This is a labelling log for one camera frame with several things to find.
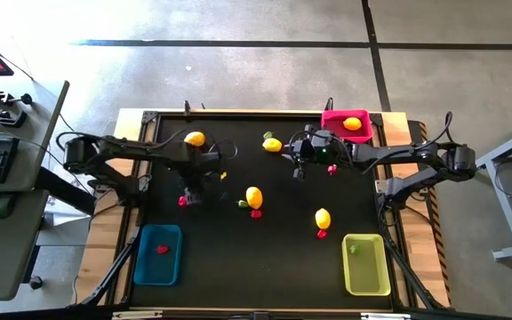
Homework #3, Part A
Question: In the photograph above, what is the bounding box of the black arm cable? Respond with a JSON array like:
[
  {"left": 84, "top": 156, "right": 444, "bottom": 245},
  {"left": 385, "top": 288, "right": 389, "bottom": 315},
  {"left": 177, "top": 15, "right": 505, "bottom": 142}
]
[
  {"left": 415, "top": 110, "right": 455, "bottom": 148},
  {"left": 206, "top": 140, "right": 239, "bottom": 161}
]

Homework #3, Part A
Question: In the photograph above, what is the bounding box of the blue plastic basket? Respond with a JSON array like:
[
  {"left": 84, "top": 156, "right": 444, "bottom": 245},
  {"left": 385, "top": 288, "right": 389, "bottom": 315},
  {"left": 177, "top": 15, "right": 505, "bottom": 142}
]
[{"left": 132, "top": 223, "right": 183, "bottom": 286}]

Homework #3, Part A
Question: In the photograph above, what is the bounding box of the pink plastic basket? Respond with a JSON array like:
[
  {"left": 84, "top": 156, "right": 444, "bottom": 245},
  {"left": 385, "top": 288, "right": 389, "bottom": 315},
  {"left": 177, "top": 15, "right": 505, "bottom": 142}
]
[{"left": 320, "top": 108, "right": 375, "bottom": 145}]

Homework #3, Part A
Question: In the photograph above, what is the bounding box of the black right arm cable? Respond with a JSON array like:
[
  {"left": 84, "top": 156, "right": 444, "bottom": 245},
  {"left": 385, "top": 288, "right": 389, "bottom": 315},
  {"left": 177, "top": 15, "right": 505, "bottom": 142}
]
[{"left": 415, "top": 110, "right": 455, "bottom": 148}]

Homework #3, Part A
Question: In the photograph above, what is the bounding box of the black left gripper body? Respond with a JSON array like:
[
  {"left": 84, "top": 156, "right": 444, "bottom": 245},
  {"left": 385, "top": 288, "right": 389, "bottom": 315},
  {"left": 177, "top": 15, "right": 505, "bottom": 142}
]
[{"left": 180, "top": 153, "right": 228, "bottom": 190}]

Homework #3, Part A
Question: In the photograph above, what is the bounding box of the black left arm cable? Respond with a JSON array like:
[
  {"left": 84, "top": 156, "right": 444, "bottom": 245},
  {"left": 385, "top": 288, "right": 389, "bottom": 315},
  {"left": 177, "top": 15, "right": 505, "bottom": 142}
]
[{"left": 206, "top": 140, "right": 239, "bottom": 161}]

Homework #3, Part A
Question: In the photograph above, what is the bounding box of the orange-tinted lemon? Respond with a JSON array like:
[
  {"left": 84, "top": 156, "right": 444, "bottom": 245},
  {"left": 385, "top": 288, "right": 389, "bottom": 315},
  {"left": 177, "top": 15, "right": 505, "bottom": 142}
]
[
  {"left": 244, "top": 186, "right": 264, "bottom": 211},
  {"left": 183, "top": 131, "right": 207, "bottom": 148}
]

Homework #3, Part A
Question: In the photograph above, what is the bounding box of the black computer mouse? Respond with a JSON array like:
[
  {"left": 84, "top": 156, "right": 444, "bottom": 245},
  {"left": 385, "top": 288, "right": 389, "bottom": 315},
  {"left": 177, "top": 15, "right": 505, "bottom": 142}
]
[{"left": 0, "top": 191, "right": 16, "bottom": 220}]

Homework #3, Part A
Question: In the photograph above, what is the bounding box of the yellow-green plastic basket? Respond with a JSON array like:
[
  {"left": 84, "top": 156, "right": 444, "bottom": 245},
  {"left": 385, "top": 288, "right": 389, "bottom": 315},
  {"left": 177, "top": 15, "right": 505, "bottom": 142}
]
[{"left": 341, "top": 233, "right": 392, "bottom": 297}]

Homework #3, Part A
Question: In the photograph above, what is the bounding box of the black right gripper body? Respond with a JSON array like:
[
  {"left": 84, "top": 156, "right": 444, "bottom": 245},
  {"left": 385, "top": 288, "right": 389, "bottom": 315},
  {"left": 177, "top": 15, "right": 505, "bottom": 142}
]
[{"left": 284, "top": 126, "right": 354, "bottom": 168}]

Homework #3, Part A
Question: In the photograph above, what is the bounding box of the white metal frame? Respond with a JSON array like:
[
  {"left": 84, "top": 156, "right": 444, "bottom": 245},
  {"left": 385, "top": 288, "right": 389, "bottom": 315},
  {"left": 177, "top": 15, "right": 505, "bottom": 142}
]
[{"left": 476, "top": 113, "right": 512, "bottom": 261}]

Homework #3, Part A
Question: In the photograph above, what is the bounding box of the black rig strut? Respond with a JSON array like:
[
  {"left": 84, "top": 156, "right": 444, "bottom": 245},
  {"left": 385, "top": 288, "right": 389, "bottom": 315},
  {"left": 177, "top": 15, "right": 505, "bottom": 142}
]
[
  {"left": 382, "top": 230, "right": 446, "bottom": 311},
  {"left": 77, "top": 235, "right": 141, "bottom": 308}
]

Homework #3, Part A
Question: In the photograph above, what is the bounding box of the grey desk top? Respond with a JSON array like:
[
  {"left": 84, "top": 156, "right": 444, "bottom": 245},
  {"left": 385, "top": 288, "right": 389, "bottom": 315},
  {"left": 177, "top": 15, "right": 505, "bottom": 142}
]
[
  {"left": 0, "top": 189, "right": 49, "bottom": 301},
  {"left": 0, "top": 79, "right": 70, "bottom": 192}
]

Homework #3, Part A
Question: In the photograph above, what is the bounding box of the yellow black hazard tape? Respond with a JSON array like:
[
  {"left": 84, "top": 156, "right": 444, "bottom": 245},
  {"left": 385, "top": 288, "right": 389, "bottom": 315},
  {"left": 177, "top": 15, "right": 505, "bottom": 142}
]
[{"left": 418, "top": 120, "right": 451, "bottom": 308}]

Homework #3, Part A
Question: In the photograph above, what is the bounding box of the white paper stack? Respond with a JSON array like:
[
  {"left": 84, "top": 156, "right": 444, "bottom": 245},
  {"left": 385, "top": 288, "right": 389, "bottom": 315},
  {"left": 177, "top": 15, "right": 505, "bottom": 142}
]
[{"left": 44, "top": 195, "right": 97, "bottom": 228}]

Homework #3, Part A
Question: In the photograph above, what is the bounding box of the black aluminium table frame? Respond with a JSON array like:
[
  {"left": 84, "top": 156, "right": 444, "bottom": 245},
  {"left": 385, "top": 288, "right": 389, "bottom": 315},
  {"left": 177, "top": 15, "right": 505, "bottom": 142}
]
[{"left": 104, "top": 109, "right": 417, "bottom": 312}]

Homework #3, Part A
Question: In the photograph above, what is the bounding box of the yellow lemon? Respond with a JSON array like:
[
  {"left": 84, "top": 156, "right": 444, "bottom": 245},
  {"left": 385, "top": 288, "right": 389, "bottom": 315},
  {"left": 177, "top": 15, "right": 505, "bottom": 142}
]
[
  {"left": 342, "top": 116, "right": 363, "bottom": 132},
  {"left": 262, "top": 137, "right": 284, "bottom": 154},
  {"left": 314, "top": 207, "right": 332, "bottom": 230}
]

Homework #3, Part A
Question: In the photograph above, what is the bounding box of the black desk beam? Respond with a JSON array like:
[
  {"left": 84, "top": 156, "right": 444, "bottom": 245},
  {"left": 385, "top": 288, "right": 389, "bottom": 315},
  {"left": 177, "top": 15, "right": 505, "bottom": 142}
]
[{"left": 33, "top": 166, "right": 97, "bottom": 217}]

